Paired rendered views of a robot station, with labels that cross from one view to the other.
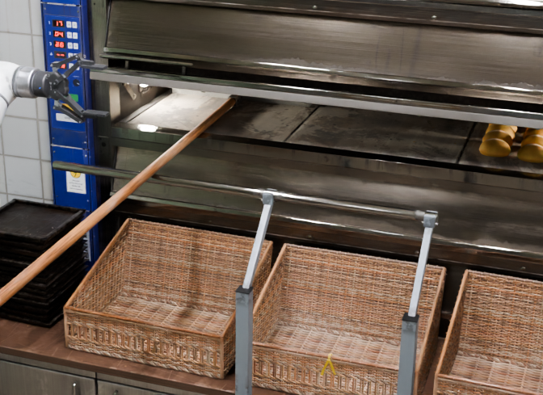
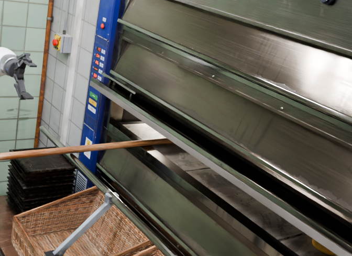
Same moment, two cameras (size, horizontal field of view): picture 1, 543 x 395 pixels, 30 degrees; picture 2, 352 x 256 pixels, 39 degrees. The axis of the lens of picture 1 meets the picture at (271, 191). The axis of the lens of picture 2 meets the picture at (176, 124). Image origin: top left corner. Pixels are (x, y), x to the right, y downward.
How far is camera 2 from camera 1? 1.83 m
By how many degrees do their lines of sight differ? 31
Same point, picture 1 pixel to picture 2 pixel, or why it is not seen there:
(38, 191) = not seen: hidden behind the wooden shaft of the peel
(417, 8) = (271, 97)
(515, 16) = (340, 128)
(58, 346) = (9, 239)
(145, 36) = (131, 69)
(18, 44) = (87, 57)
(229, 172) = (152, 178)
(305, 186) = (183, 208)
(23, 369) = not seen: outside the picture
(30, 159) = (78, 128)
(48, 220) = (52, 164)
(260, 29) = (184, 84)
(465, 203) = not seen: outside the picture
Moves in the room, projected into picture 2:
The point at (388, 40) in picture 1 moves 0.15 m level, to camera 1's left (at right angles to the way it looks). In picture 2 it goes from (250, 118) to (216, 104)
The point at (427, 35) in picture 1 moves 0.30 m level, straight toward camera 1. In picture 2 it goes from (276, 123) to (221, 133)
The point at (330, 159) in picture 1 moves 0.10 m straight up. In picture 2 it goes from (198, 195) to (202, 173)
